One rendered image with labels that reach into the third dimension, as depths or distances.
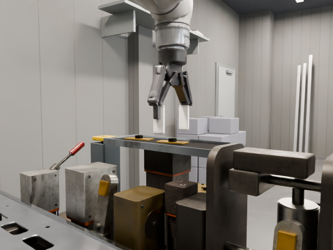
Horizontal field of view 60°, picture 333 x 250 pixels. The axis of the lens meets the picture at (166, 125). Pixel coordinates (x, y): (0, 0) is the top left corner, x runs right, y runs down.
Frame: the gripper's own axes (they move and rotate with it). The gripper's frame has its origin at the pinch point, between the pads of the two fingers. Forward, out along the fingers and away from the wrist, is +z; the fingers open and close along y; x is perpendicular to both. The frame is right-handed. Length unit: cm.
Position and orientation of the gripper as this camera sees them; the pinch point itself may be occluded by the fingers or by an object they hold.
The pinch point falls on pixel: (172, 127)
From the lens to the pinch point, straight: 76.7
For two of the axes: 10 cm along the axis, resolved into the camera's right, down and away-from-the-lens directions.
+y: 5.0, -0.6, 8.6
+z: 0.0, 10.0, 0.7
